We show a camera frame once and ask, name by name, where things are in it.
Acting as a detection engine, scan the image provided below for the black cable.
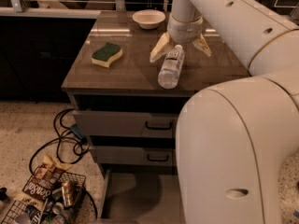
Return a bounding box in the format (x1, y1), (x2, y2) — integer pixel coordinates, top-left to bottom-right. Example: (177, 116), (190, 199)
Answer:
(28, 108), (99, 219)

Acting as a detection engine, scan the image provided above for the metal railing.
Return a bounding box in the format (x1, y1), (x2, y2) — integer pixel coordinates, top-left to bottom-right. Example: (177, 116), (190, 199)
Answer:
(0, 0), (299, 25)

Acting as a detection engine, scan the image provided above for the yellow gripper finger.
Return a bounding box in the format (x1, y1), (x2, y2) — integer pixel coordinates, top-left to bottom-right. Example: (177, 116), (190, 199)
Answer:
(149, 32), (173, 63)
(192, 35), (212, 57)

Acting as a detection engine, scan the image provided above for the copper drink can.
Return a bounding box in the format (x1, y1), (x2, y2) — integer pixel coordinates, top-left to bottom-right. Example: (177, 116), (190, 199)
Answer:
(61, 180), (76, 208)

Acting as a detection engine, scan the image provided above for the black wire basket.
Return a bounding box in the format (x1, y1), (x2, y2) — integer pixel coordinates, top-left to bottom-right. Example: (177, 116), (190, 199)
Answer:
(1, 169), (86, 224)

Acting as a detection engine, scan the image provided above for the middle grey drawer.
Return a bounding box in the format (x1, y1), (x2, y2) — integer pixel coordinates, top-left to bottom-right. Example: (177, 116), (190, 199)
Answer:
(90, 146), (176, 166)

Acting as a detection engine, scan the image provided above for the green yellow sponge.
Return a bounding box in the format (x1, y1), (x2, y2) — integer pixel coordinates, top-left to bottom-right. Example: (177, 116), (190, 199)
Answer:
(92, 43), (122, 68)

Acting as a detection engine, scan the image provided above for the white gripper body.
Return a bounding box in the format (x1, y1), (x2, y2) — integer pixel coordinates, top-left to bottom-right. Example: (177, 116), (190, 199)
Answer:
(167, 15), (203, 44)

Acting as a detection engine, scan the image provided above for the grey drawer cabinet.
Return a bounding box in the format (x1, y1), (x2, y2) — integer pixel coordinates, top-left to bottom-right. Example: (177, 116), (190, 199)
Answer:
(61, 10), (251, 224)

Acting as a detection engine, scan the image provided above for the top grey drawer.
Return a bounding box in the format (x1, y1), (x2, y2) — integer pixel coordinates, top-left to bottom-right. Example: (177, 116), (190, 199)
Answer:
(73, 110), (178, 138)

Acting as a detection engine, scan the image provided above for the blue power plug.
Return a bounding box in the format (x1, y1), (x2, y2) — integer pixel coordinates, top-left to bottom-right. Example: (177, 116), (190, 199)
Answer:
(70, 124), (87, 145)

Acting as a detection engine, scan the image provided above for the clear plastic water bottle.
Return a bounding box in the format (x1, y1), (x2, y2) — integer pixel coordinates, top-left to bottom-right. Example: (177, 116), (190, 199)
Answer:
(158, 45), (185, 90)

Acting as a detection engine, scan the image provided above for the grey drawer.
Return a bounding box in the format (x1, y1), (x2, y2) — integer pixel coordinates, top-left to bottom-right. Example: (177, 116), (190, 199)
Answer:
(98, 170), (186, 224)
(90, 146), (176, 166)
(73, 110), (178, 138)

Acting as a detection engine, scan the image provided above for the brown snack bag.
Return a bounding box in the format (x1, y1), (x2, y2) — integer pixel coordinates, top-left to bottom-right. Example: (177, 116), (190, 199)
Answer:
(14, 154), (72, 211)

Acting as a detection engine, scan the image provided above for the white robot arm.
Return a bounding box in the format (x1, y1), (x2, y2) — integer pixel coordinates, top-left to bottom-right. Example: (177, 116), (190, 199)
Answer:
(167, 0), (299, 224)

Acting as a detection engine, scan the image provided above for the white bowl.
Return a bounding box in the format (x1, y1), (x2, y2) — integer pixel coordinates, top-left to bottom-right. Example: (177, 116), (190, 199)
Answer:
(133, 9), (165, 30)

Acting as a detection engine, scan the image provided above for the bottom grey drawer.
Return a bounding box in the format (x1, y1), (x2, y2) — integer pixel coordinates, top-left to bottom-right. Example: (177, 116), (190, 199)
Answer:
(98, 170), (186, 224)

